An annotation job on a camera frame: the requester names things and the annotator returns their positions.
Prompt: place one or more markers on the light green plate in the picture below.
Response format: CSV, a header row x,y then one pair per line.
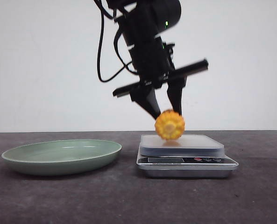
x,y
61,157

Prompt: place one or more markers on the silver digital kitchen scale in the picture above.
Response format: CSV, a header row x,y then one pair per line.
x,y
190,156

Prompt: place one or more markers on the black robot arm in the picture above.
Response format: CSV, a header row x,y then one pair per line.
x,y
143,24

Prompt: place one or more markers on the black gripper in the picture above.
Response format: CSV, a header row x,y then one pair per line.
x,y
154,66

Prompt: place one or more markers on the yellow corn cob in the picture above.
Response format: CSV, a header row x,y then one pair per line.
x,y
170,125

